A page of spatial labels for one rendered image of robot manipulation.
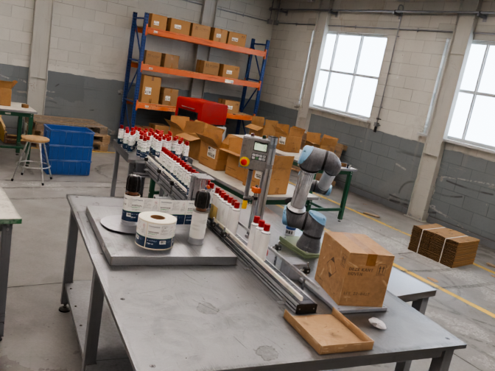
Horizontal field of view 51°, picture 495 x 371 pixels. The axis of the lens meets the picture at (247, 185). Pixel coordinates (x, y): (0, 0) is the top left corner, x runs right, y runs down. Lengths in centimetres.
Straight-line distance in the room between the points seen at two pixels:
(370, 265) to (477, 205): 588
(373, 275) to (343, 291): 16
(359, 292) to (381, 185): 687
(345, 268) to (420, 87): 678
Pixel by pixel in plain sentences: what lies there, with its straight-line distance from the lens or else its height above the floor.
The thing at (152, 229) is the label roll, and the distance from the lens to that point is 269.
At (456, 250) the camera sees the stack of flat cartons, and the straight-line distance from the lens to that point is 668.
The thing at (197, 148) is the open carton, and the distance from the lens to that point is 583.
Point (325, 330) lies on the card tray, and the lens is 234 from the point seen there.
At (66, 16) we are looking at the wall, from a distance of 1027.
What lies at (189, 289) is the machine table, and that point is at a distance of 246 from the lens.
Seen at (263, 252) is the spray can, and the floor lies 94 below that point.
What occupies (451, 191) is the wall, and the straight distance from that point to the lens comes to 857.
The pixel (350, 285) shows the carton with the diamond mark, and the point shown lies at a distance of 255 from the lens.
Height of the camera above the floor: 185
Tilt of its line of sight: 12 degrees down
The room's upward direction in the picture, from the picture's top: 10 degrees clockwise
